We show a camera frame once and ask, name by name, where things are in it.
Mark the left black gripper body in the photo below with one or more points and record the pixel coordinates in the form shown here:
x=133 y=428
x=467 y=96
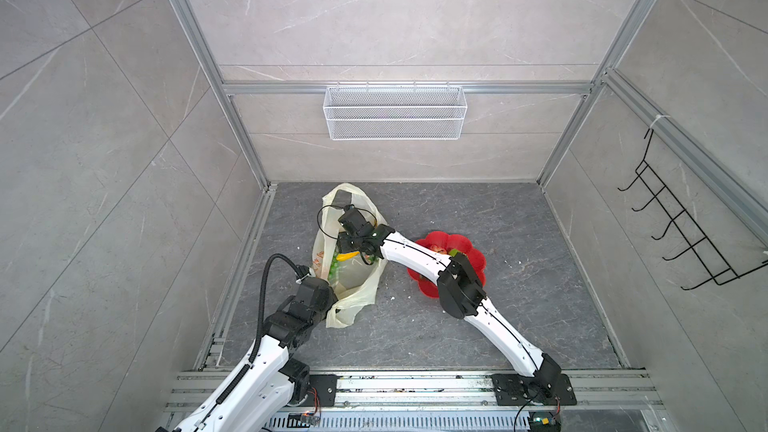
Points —
x=329 y=302

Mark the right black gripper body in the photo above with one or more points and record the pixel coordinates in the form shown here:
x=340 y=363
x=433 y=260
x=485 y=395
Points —
x=345 y=243

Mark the cream plastic bag orange print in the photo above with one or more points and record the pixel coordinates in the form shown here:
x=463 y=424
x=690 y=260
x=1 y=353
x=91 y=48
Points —
x=358 y=278

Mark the red flower-shaped plastic bowl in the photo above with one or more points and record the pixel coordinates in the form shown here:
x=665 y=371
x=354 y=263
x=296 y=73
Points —
x=449 y=241

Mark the yellow fake banana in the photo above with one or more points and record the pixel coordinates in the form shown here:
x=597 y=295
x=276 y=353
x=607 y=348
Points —
x=341 y=257

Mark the green fake grape bunch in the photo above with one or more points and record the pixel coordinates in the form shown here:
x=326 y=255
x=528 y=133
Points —
x=333 y=269

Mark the red fake apple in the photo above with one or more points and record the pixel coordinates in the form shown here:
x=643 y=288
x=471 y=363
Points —
x=438 y=249

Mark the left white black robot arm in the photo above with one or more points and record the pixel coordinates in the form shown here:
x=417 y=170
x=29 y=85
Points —
x=268 y=377

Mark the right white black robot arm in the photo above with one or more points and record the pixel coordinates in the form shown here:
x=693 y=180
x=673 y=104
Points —
x=460 y=293

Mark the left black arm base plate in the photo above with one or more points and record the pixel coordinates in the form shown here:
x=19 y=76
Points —
x=316 y=388

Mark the white wire mesh basket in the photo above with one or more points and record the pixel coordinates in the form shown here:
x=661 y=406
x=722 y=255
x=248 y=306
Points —
x=368 y=113

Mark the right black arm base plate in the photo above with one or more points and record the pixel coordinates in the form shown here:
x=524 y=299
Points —
x=516 y=390

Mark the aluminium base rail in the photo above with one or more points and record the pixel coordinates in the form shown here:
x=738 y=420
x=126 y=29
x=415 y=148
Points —
x=463 y=400

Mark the black wire hook rack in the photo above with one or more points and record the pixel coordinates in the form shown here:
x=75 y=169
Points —
x=680 y=219

